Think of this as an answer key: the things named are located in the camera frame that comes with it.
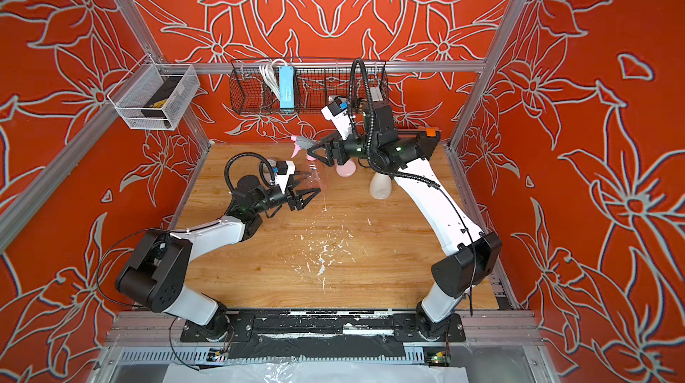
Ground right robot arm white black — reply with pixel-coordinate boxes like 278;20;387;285
308;58;502;341

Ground white small box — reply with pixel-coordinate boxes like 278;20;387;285
369;86;384;102

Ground transparent pink spray bottle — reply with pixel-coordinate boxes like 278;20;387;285
294;165;321;190

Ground pink grey spray nozzle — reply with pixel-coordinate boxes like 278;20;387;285
291;135;318;161

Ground white spray bottle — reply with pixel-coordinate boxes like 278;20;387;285
369;173;392;200

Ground light blue box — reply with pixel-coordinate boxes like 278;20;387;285
278;66;295;114

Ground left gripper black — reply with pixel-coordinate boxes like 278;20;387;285
252;173;319;218

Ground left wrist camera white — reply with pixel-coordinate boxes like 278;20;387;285
273;160;295;193

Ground clear plastic wall bin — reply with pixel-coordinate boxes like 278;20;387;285
107;64;200;131

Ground white cable bundle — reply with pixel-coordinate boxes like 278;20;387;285
259;63;282;99

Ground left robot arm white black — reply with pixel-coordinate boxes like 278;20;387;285
114;152;321;341

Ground black orange tool case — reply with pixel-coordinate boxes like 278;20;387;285
417;127;442;160

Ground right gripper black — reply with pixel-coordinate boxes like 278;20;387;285
307;129;381;170

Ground black wire basket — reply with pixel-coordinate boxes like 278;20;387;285
228;58;390;115

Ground opaque pink spray bottle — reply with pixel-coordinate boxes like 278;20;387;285
335;159;357;177

